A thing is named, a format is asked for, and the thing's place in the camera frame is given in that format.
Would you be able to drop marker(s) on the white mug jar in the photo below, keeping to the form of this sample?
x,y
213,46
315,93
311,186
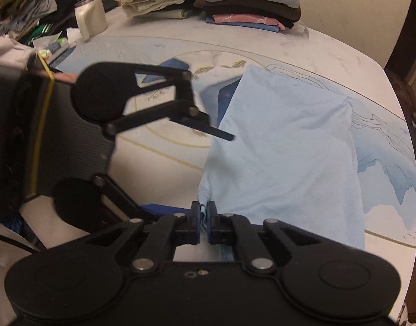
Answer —
x,y
91,18

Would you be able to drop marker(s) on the pink folded garment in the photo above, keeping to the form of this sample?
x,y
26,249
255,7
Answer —
x,y
248,18

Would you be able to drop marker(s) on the light blue printed t-shirt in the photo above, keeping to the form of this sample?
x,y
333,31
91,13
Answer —
x,y
293,158

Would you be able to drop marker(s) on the brown folded garment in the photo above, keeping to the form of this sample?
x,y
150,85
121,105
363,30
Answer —
x,y
256,7

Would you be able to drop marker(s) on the blue folded garment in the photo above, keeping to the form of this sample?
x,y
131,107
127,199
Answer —
x,y
246,25

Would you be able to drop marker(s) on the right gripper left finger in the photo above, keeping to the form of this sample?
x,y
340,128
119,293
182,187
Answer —
x,y
163,237

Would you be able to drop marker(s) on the unfolded dark clothes pile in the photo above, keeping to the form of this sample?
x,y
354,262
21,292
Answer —
x,y
28,20

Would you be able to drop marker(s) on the black folded garment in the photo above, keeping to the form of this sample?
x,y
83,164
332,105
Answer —
x,y
283,18

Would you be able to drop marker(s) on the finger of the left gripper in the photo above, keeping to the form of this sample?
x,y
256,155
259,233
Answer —
x,y
80,203
102,90

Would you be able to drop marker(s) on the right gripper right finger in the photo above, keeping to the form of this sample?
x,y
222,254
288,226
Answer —
x,y
238,233

